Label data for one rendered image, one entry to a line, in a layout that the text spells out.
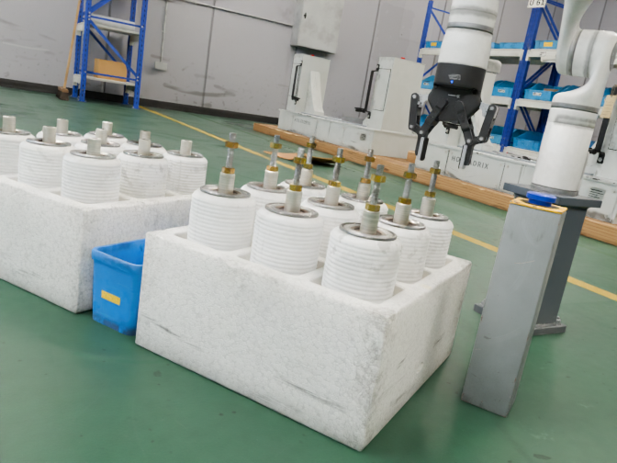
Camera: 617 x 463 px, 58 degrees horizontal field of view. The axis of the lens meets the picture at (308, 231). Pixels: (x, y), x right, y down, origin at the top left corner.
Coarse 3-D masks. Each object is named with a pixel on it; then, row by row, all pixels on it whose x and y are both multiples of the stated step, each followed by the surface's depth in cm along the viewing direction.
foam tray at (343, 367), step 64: (192, 256) 78; (448, 256) 98; (192, 320) 80; (256, 320) 74; (320, 320) 69; (384, 320) 65; (448, 320) 93; (256, 384) 75; (320, 384) 70; (384, 384) 70
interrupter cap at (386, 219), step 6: (384, 216) 85; (390, 216) 86; (384, 222) 81; (390, 222) 80; (408, 222) 84; (414, 222) 84; (420, 222) 84; (402, 228) 80; (408, 228) 80; (414, 228) 80; (420, 228) 80
